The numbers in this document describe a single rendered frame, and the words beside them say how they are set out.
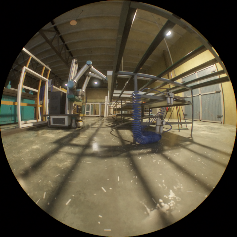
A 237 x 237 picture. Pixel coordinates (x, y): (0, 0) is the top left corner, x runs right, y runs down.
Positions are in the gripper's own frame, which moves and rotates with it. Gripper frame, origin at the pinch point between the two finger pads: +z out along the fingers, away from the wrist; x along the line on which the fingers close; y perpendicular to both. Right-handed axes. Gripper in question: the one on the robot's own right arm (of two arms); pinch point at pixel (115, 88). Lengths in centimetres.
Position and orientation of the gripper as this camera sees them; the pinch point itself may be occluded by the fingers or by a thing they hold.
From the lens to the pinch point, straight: 202.0
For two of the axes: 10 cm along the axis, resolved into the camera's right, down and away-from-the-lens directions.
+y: -1.9, -6.3, 7.5
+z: 1.0, 7.5, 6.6
